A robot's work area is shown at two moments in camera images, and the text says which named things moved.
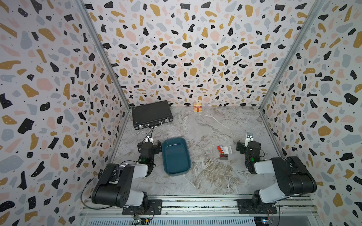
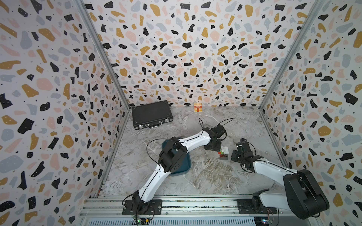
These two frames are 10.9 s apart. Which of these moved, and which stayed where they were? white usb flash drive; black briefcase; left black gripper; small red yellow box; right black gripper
Moved: right black gripper; left black gripper
Stayed: small red yellow box; white usb flash drive; black briefcase
